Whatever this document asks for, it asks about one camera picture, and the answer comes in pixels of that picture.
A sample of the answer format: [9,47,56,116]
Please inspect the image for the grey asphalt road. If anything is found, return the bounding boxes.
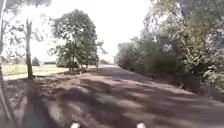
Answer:
[13,65,224,128]

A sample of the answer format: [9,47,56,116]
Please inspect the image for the row of trees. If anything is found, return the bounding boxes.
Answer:
[46,8,108,72]

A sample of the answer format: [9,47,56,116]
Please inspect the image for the robot's own part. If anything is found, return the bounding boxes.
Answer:
[69,122,81,128]
[136,122,147,128]

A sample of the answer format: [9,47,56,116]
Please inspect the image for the dense trees and bushes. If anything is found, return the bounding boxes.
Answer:
[113,0,224,101]

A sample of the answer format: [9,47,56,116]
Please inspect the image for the brown dirt verge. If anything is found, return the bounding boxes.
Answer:
[0,68,101,128]

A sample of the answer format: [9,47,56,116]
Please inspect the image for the bare tree trunk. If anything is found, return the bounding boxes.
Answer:
[20,18,43,80]

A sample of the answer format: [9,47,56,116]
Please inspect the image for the green grass field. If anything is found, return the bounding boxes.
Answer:
[1,63,63,76]

